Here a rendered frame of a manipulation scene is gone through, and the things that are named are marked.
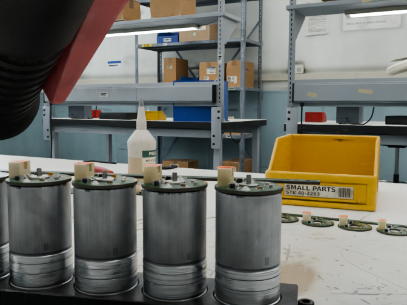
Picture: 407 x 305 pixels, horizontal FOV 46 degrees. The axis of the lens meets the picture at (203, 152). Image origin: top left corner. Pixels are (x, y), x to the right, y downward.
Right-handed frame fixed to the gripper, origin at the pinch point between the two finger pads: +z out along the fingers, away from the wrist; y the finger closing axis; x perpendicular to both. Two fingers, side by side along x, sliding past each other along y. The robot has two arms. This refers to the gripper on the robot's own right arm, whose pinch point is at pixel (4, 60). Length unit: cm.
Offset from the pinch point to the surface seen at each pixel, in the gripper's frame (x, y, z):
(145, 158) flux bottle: -28.8, -22.6, 24.5
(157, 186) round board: -0.7, -5.7, 4.9
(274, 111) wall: -297, -321, 175
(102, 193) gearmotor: -1.6, -4.1, 5.8
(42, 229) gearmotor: -2.5, -2.4, 8.1
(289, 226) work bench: -7.3, -23.1, 15.8
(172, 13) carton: -234, -143, 72
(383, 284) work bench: 2.8, -18.6, 10.0
